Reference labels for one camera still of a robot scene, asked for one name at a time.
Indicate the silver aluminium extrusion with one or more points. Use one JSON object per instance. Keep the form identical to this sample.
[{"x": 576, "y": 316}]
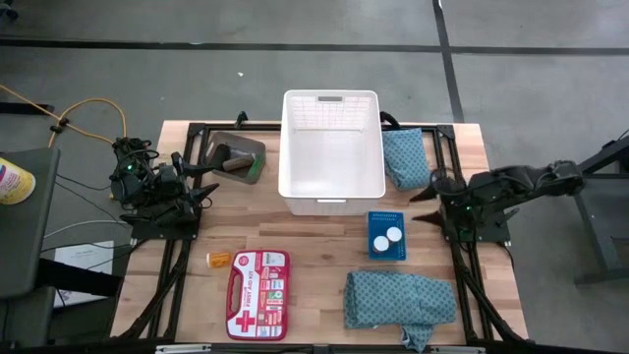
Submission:
[
  {"x": 182, "y": 348},
  {"x": 457, "y": 350}
]

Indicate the grey plastic bin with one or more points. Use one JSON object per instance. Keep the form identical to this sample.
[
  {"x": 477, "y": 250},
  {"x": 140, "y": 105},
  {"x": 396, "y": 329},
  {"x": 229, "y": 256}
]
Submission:
[{"x": 216, "y": 172}]

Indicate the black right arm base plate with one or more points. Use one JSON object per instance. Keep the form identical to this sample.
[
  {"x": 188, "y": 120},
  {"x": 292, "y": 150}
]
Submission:
[{"x": 491, "y": 235}]

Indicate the black bandage roll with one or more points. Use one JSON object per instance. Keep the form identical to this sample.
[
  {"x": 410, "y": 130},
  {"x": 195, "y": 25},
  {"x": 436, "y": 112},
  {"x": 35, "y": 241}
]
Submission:
[{"x": 222, "y": 155}]

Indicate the large blue patterned gown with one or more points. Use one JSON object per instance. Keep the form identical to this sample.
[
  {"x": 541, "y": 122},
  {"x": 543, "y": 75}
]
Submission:
[{"x": 398, "y": 300}]

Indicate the yellow disinfectant wipes canister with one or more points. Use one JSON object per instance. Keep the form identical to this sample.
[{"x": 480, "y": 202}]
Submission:
[{"x": 15, "y": 182}]

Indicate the red first aid kit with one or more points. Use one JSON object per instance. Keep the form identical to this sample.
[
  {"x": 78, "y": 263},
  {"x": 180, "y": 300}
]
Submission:
[{"x": 258, "y": 295}]

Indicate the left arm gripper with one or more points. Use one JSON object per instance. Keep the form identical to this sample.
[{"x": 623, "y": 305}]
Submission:
[{"x": 177, "y": 194}]

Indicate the white round lid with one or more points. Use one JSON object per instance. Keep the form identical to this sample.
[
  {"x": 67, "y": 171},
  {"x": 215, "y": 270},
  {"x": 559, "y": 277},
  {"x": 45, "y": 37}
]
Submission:
[{"x": 381, "y": 243}]

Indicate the green bandage roll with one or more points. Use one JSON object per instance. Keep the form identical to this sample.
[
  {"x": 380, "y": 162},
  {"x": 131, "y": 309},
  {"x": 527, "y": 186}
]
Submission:
[{"x": 255, "y": 167}]

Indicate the black side table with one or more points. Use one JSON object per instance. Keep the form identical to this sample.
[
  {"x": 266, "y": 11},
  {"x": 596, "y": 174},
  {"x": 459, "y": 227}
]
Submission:
[{"x": 597, "y": 216}]

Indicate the brown bandage roll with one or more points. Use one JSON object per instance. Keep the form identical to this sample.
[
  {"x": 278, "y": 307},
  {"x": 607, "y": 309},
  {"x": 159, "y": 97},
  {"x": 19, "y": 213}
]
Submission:
[{"x": 238, "y": 163}]

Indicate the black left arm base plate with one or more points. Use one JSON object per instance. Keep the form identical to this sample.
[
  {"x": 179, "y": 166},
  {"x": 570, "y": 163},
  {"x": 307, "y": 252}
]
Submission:
[{"x": 147, "y": 231}]

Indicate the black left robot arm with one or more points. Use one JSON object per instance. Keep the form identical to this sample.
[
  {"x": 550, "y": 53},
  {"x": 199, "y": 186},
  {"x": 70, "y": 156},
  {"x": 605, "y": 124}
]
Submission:
[{"x": 132, "y": 182}]

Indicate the white perforated plastic basket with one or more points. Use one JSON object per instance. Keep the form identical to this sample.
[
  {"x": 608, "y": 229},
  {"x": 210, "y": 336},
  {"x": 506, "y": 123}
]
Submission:
[{"x": 331, "y": 167}]

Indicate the small blue plastic basket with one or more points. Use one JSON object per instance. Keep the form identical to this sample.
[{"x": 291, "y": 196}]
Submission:
[{"x": 388, "y": 255}]

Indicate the orange pill bottle white cap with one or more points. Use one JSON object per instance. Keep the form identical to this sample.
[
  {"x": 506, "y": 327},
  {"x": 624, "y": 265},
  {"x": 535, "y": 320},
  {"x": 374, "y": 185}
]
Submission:
[
  {"x": 219, "y": 259},
  {"x": 393, "y": 234}
]

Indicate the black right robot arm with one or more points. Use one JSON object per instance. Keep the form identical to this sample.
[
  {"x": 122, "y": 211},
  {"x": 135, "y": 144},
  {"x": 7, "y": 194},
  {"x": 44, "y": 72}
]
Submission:
[{"x": 526, "y": 187}]

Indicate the dark grey cart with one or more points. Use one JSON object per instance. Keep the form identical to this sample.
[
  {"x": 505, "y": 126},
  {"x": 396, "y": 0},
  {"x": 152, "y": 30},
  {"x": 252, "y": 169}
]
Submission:
[{"x": 24, "y": 236}]

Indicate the black metal table frame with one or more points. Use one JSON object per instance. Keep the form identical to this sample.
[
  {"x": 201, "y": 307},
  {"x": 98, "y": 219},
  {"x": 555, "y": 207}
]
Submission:
[{"x": 196, "y": 129}]

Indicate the black clamp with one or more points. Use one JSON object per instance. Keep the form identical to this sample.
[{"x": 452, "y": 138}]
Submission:
[
  {"x": 241, "y": 118},
  {"x": 389, "y": 119}
]

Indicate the white paper sheet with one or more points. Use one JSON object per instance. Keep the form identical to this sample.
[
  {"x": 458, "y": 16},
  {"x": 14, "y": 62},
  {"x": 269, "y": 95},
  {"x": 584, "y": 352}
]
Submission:
[{"x": 78, "y": 260}]

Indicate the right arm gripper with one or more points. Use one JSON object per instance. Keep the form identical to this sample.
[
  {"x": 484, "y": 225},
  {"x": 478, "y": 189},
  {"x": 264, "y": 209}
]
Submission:
[{"x": 457, "y": 201}]

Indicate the small blue patterned gown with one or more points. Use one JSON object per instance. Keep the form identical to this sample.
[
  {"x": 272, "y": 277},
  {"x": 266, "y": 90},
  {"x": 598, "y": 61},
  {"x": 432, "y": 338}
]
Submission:
[{"x": 407, "y": 157}]

